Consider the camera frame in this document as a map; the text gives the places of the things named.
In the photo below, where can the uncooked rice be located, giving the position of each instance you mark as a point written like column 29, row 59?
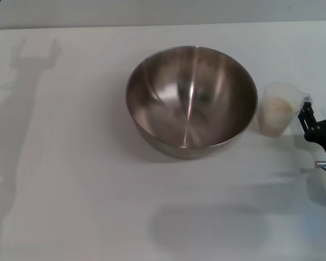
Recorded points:
column 278, row 107

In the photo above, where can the clear plastic measuring cup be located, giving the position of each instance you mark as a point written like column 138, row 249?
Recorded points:
column 263, row 122

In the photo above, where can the stainless steel mixing bowl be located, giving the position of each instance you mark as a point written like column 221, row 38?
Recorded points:
column 190, row 103

